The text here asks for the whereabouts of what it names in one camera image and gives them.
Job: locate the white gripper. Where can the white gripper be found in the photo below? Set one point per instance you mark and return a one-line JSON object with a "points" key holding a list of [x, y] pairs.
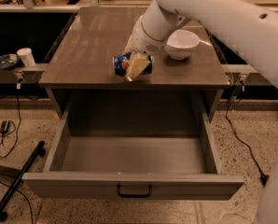
{"points": [[144, 40]]}

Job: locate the blue pepsi can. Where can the blue pepsi can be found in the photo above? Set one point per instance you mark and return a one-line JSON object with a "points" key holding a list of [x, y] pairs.
{"points": [[121, 64]]}

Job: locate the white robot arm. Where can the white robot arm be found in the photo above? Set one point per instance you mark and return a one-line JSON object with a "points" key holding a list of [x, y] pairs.
{"points": [[247, 29]]}

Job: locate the grey cabinet counter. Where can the grey cabinet counter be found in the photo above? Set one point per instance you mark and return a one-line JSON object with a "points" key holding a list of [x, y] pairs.
{"points": [[84, 58]]}

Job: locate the grey open drawer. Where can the grey open drawer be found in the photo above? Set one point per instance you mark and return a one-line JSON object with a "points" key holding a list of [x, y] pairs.
{"points": [[161, 139]]}

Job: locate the white ceramic bowl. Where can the white ceramic bowl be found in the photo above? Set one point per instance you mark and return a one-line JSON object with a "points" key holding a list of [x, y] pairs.
{"points": [[181, 43]]}

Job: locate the white paper cup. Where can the white paper cup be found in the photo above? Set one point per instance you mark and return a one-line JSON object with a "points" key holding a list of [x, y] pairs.
{"points": [[26, 56]]}

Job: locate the dark blue plate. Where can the dark blue plate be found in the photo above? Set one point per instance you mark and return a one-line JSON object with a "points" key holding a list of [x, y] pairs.
{"points": [[9, 61]]}

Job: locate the black power adapter right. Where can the black power adapter right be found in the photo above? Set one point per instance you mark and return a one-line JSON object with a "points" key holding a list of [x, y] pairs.
{"points": [[264, 178]]}

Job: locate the black bar on floor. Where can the black bar on floor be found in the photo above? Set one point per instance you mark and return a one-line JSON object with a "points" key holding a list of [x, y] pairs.
{"points": [[13, 187]]}

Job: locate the black drawer handle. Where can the black drawer handle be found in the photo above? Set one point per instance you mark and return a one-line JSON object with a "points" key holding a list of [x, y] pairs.
{"points": [[134, 192]]}

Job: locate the black adapter with cable left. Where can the black adapter with cable left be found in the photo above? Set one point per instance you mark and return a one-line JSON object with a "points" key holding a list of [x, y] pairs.
{"points": [[7, 128]]}

